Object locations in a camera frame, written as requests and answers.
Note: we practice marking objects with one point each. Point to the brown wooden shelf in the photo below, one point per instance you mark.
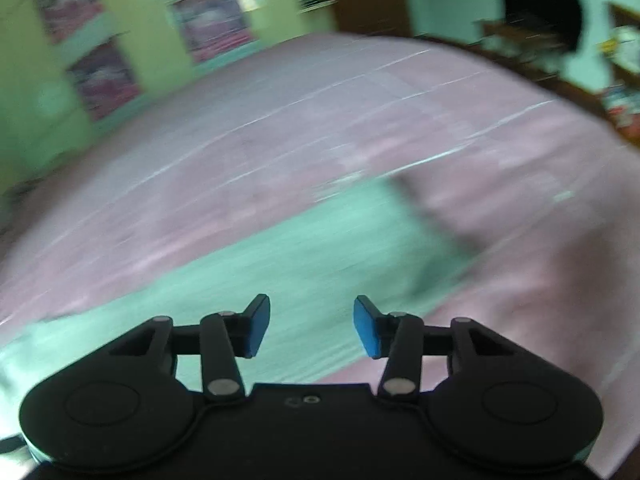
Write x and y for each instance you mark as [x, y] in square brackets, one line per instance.
[545, 67]

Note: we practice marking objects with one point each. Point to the colourful box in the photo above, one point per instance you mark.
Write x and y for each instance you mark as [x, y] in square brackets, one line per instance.
[622, 45]
[622, 105]

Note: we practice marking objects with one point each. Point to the wall poster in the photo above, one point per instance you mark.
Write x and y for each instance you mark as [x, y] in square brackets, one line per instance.
[105, 82]
[215, 22]
[70, 5]

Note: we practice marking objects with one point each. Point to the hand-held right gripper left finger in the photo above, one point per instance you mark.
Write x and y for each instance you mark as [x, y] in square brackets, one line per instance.
[257, 327]

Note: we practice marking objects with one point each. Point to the pink checked bedspread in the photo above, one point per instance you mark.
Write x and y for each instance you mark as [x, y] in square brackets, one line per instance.
[310, 125]

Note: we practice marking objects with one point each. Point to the light green towel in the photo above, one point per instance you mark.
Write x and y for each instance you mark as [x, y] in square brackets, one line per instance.
[310, 260]

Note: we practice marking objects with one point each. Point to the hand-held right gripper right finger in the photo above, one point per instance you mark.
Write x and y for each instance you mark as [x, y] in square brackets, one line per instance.
[365, 327]

